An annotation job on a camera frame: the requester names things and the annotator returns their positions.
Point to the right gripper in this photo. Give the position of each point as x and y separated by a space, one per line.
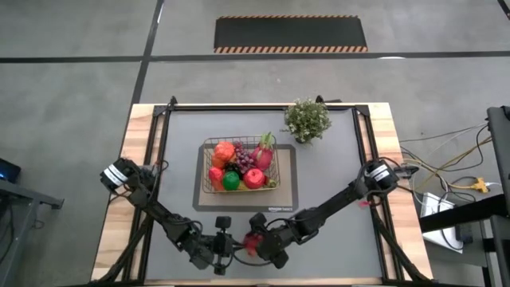
275 242

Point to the red apple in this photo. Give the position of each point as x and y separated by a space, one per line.
254 178
252 244

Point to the black hazard striped floor mat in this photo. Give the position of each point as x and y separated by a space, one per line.
291 32

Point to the black power brick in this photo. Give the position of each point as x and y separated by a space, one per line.
462 233

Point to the black side desk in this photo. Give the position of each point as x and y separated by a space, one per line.
500 151

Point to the white flat box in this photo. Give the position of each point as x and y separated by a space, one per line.
434 207

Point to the dark device with blue glow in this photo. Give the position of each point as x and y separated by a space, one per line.
8 171

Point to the pink dragon fruit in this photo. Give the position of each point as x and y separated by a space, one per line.
264 154

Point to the red grape bunch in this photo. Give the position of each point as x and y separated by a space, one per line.
244 156

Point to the bumpy orange tangerine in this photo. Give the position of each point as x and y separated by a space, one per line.
224 150

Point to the grey metal table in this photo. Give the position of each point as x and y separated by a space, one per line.
24 193

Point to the shiny green fruit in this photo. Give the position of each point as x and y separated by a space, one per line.
231 181

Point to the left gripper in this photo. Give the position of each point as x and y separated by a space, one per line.
217 251

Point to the yellow red mango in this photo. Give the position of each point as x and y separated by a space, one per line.
216 178

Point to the long red pepper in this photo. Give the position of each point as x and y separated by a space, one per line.
271 182

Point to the red tape piece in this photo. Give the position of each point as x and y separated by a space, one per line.
364 204

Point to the black aluminium table frame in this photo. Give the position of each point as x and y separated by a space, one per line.
259 107

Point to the green potted plant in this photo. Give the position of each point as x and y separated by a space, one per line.
307 119

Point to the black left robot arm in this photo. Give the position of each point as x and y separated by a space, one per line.
159 213

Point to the yellow power splitter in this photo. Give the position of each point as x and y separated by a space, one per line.
479 185

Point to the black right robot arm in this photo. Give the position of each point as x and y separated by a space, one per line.
338 197

